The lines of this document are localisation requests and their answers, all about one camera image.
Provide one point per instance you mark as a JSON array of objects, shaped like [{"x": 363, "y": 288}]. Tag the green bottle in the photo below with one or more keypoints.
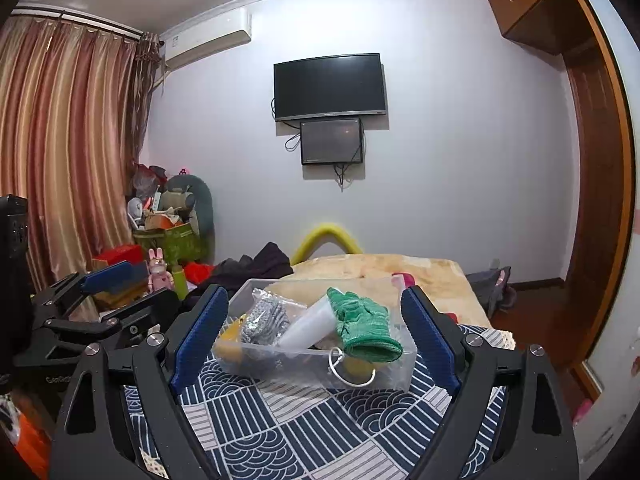
[{"x": 180, "y": 280}]

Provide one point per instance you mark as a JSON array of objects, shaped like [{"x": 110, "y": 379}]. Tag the wardrobe with pink heart stickers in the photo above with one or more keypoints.
[{"x": 620, "y": 385}]

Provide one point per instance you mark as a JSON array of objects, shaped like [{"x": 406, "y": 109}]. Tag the black clothes pile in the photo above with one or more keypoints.
[{"x": 265, "y": 260}]

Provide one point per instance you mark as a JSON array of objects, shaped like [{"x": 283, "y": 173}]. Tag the crumpled plastic bag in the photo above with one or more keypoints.
[{"x": 145, "y": 177}]

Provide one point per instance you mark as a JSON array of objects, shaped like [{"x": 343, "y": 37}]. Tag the blue wave pattern bedsheet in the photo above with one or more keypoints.
[{"x": 300, "y": 425}]

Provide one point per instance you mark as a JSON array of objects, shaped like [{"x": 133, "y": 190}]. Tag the black wall television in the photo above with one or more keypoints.
[{"x": 330, "y": 85}]

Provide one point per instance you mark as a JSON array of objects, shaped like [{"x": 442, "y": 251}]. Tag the small black wall monitor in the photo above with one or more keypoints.
[{"x": 331, "y": 141}]

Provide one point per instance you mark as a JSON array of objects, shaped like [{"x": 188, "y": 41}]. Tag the red cloth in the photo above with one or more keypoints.
[{"x": 197, "y": 272}]

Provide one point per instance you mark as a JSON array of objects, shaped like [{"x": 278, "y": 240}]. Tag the beige plush toy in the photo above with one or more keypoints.
[{"x": 176, "y": 200}]

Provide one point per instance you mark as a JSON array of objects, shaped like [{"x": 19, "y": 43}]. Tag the red box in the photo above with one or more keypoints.
[{"x": 117, "y": 256}]

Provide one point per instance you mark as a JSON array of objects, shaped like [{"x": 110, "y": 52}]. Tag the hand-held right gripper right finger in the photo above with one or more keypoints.
[{"x": 430, "y": 335}]

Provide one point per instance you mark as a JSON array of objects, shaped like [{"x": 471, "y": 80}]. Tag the green storage box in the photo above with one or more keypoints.
[{"x": 175, "y": 242}]

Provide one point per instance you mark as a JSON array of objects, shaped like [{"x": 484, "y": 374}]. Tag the striped brown curtain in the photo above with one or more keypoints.
[{"x": 65, "y": 150}]

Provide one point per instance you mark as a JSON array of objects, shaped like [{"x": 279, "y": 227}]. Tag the clear plastic storage box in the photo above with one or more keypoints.
[{"x": 310, "y": 370}]

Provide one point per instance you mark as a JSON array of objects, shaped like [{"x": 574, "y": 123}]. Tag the grey and pink backpack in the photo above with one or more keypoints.
[{"x": 492, "y": 285}]

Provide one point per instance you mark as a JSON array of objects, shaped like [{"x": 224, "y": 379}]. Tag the orange plastic bag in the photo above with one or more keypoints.
[{"x": 31, "y": 440}]

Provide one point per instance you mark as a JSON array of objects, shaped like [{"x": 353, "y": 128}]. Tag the white foam cylinder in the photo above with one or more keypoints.
[{"x": 310, "y": 325}]

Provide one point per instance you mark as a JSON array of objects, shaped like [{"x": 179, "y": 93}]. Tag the yellow foam noodle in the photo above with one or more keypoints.
[{"x": 325, "y": 235}]

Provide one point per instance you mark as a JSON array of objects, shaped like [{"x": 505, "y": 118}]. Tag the white curtain rail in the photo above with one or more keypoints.
[{"x": 75, "y": 19}]

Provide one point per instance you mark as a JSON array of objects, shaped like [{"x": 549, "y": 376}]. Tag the pink rabbit toy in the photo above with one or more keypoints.
[{"x": 159, "y": 270}]

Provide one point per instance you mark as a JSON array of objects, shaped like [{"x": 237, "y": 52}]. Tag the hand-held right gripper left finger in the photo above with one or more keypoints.
[{"x": 200, "y": 340}]

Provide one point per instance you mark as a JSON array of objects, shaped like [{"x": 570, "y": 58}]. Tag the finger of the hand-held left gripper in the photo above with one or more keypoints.
[
  {"x": 112, "y": 276},
  {"x": 125, "y": 317}
]

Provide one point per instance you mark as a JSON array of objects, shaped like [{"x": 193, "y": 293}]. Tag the wooden overhead cabinet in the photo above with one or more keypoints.
[{"x": 530, "y": 0}]

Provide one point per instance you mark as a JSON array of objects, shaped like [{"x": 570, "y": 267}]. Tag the grey plush pillow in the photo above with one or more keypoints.
[{"x": 202, "y": 200}]

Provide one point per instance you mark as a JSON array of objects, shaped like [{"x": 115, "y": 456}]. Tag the green knit glove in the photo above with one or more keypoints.
[{"x": 362, "y": 322}]

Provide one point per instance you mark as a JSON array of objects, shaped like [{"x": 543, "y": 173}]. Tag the silver sequin pouch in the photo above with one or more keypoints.
[{"x": 267, "y": 317}]

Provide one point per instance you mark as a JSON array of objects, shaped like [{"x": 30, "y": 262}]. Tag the white air conditioner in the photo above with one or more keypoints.
[{"x": 207, "y": 40}]

